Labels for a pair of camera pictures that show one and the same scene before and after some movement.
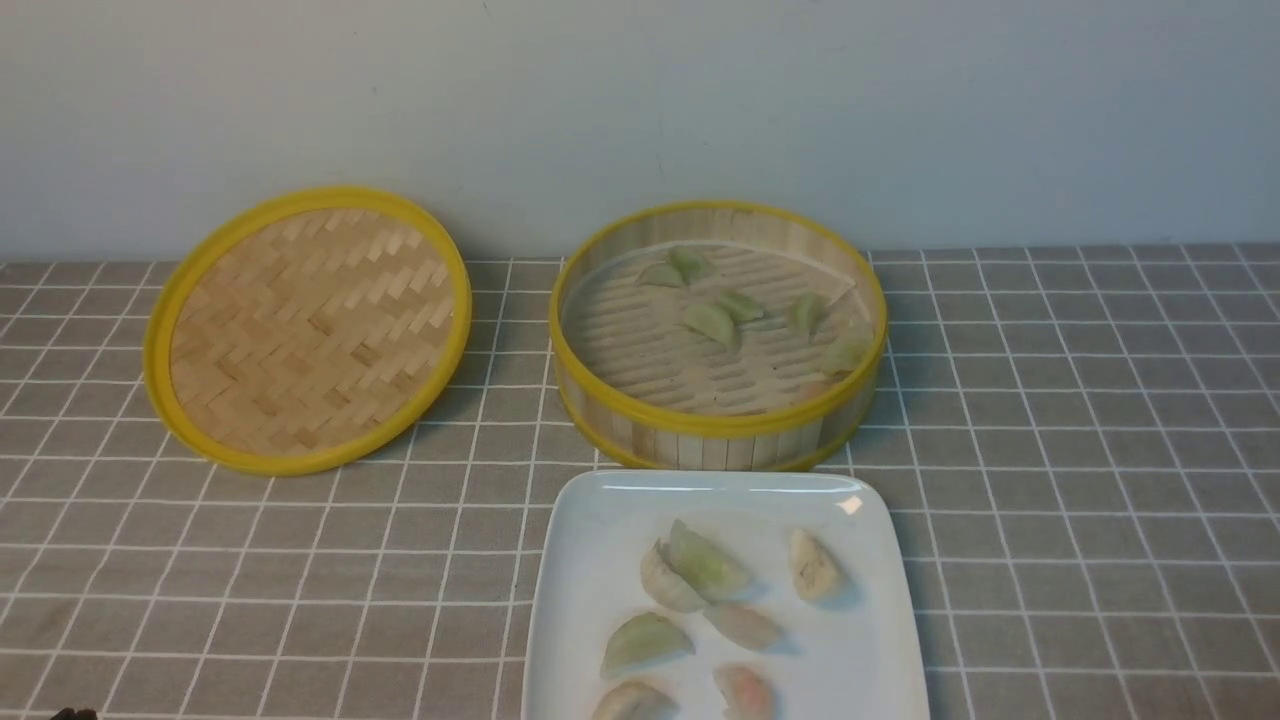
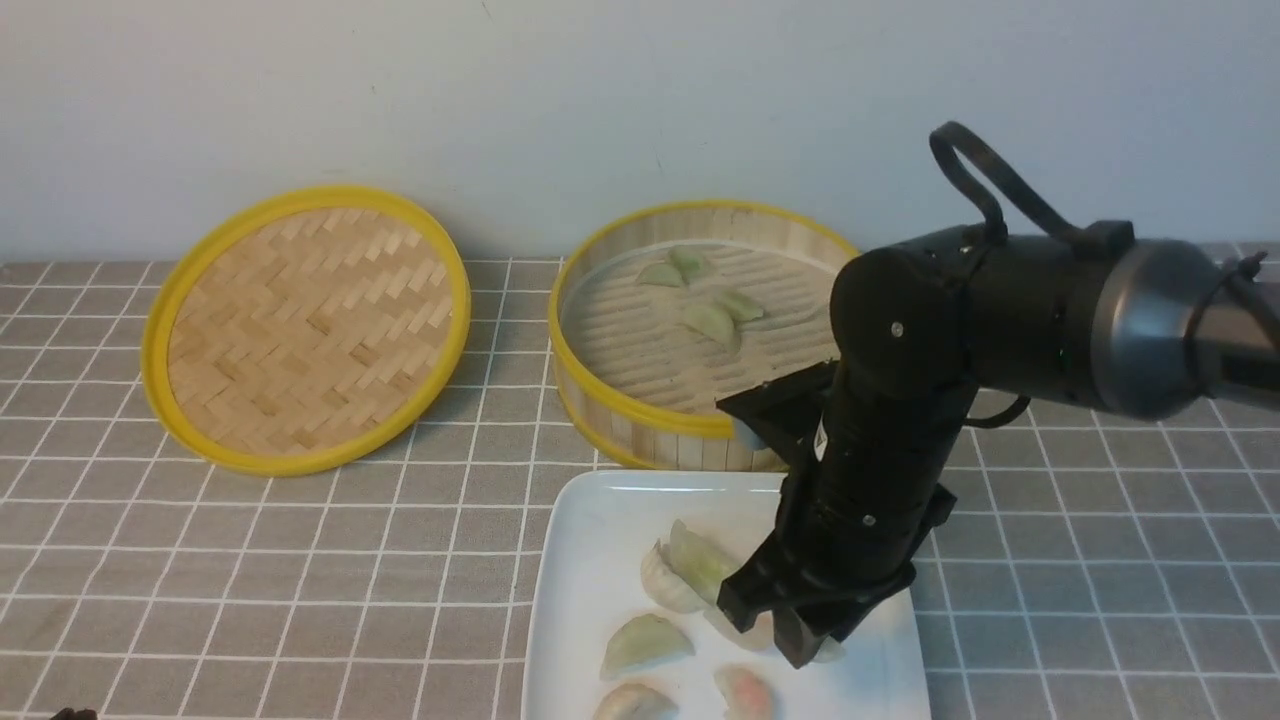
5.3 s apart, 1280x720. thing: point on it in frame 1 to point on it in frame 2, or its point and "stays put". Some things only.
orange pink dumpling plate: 747,695 stays put
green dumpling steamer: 805,310 to 829,650
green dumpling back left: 660,274 stays put
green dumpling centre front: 711,320 stays put
